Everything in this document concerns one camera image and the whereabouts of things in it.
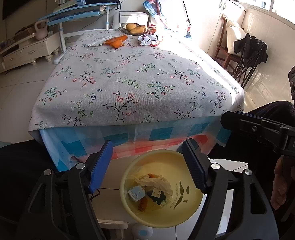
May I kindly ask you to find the green knitted cloth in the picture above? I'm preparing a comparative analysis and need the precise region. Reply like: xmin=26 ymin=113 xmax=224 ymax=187
xmin=146 ymin=189 xmax=166 ymax=205

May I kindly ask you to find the orange peel large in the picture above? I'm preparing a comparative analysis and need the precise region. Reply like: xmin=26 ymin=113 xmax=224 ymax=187
xmin=138 ymin=197 xmax=148 ymax=212

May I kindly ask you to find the red orange snack bag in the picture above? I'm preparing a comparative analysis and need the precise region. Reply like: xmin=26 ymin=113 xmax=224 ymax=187
xmin=138 ymin=24 xmax=164 ymax=47

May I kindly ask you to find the orange peel short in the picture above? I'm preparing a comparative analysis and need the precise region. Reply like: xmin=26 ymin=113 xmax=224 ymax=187
xmin=110 ymin=40 xmax=123 ymax=49

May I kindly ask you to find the white balcony cabinet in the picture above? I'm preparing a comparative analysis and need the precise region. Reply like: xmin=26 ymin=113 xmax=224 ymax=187
xmin=159 ymin=0 xmax=246 ymax=57

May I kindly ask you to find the white air purifier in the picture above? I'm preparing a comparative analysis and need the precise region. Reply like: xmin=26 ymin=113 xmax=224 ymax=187
xmin=112 ymin=11 xmax=148 ymax=29

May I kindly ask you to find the white plastic bag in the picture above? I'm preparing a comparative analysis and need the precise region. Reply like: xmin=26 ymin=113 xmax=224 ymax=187
xmin=135 ymin=173 xmax=173 ymax=196

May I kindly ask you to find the yellow mango front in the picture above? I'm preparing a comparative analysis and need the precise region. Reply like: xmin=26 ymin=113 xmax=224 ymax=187
xmin=130 ymin=26 xmax=145 ymax=35

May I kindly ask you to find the orange peel curved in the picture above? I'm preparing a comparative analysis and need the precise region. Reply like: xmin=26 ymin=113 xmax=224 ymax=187
xmin=104 ymin=35 xmax=128 ymax=46

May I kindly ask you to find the colourful kite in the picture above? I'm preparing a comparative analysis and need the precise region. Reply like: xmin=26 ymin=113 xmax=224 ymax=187
xmin=143 ymin=0 xmax=191 ymax=39

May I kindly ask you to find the white cushion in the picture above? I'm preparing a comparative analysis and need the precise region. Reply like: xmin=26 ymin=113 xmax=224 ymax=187
xmin=226 ymin=20 xmax=246 ymax=55

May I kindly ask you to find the yellow mango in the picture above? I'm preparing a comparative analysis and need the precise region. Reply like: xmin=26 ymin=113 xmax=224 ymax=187
xmin=130 ymin=26 xmax=145 ymax=35
xmin=125 ymin=23 xmax=138 ymax=31

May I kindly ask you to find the white tissue paper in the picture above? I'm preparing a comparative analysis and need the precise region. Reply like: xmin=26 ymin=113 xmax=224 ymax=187
xmin=87 ymin=35 xmax=113 ymax=47

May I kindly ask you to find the pink kettlebell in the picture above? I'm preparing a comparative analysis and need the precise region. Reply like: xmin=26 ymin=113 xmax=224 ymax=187
xmin=34 ymin=20 xmax=48 ymax=40

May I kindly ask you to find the white tv cabinet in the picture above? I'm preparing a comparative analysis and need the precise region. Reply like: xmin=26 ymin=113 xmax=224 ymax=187
xmin=0 ymin=33 xmax=61 ymax=73

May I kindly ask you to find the wooden chair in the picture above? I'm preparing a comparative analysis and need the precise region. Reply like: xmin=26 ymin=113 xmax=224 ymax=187
xmin=213 ymin=15 xmax=241 ymax=74

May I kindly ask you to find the yellow mango left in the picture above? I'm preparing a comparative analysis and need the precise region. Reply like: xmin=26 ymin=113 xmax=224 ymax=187
xmin=125 ymin=23 xmax=138 ymax=31

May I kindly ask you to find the person's right hand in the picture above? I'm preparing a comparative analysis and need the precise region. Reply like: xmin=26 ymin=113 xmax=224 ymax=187
xmin=271 ymin=155 xmax=295 ymax=214

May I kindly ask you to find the wire fruit basket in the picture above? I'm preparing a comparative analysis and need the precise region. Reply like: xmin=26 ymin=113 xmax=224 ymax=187
xmin=119 ymin=23 xmax=147 ymax=36

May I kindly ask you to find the blue study desk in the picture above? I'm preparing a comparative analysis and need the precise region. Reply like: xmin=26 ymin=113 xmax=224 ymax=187
xmin=38 ymin=2 xmax=121 ymax=65

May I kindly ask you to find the yellow plastic basin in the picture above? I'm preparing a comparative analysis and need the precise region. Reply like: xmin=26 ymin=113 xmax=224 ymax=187
xmin=120 ymin=150 xmax=203 ymax=228

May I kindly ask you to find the floral tablecloth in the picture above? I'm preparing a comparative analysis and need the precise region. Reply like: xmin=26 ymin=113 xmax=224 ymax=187
xmin=28 ymin=30 xmax=244 ymax=140

